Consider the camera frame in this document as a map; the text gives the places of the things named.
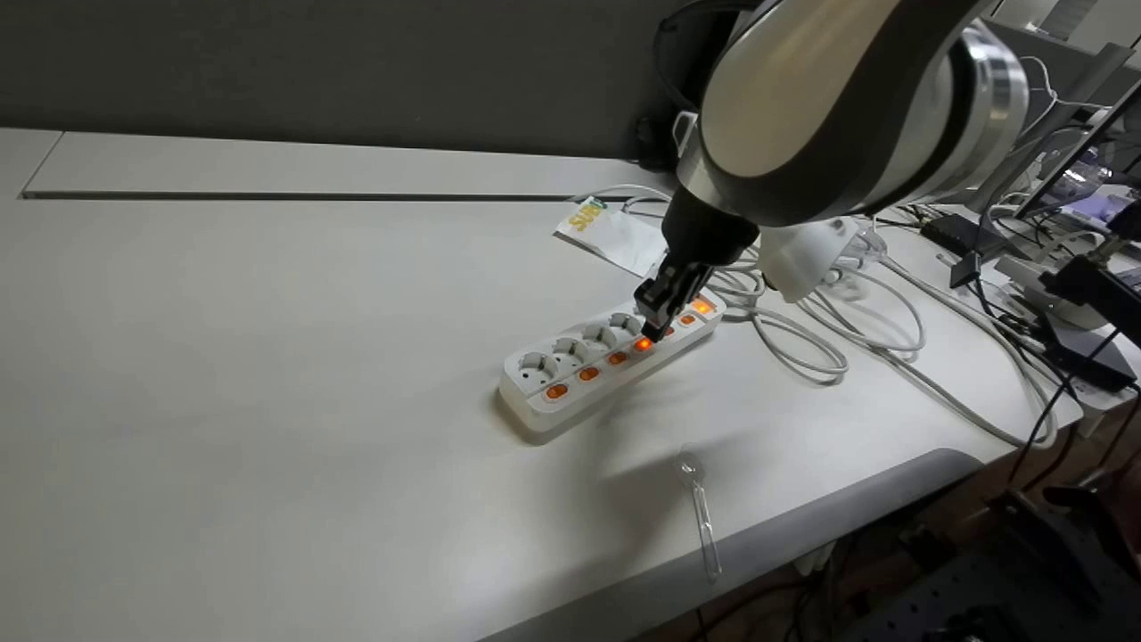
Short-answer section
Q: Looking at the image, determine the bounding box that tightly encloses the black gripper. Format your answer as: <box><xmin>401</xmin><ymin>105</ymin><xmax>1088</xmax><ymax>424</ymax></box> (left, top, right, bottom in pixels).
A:
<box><xmin>634</xmin><ymin>189</ymin><xmax>758</xmax><ymax>342</ymax></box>

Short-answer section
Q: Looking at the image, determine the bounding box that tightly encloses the white multi-socket power strip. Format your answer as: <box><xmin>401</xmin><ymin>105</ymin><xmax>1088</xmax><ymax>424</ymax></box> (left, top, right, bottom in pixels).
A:
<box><xmin>494</xmin><ymin>298</ymin><xmax>725</xmax><ymax>436</ymax></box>

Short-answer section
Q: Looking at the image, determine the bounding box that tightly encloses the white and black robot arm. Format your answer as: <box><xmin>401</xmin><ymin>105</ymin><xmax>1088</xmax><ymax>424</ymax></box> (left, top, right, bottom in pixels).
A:
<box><xmin>634</xmin><ymin>0</ymin><xmax>1029</xmax><ymax>338</ymax></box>

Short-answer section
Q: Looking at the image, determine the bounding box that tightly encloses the white paper packet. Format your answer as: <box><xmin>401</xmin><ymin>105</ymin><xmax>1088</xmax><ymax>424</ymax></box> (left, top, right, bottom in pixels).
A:
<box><xmin>554</xmin><ymin>195</ymin><xmax>665</xmax><ymax>277</ymax></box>

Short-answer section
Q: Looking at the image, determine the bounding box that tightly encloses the clear plastic spoon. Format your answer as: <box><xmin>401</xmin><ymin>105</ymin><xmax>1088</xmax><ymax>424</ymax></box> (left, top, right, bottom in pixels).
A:
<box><xmin>676</xmin><ymin>459</ymin><xmax>725</xmax><ymax>583</ymax></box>

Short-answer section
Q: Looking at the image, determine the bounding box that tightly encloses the monitor on metal stand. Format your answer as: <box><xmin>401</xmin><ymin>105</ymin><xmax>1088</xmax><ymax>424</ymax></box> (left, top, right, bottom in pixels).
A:
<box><xmin>949</xmin><ymin>79</ymin><xmax>1141</xmax><ymax>293</ymax></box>

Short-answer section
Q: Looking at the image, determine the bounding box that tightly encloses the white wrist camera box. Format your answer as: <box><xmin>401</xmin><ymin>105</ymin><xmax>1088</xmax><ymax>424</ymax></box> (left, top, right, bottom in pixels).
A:
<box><xmin>758</xmin><ymin>218</ymin><xmax>859</xmax><ymax>305</ymax></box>

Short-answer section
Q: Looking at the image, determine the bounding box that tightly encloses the white power strip cable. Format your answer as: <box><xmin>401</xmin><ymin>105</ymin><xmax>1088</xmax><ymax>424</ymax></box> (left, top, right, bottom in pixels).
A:
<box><xmin>569</xmin><ymin>189</ymin><xmax>1065</xmax><ymax>452</ymax></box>

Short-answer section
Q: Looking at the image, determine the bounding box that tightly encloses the black cable over table edge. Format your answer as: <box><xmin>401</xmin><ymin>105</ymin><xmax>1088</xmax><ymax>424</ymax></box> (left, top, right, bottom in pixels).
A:
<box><xmin>878</xmin><ymin>201</ymin><xmax>1141</xmax><ymax>491</ymax></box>

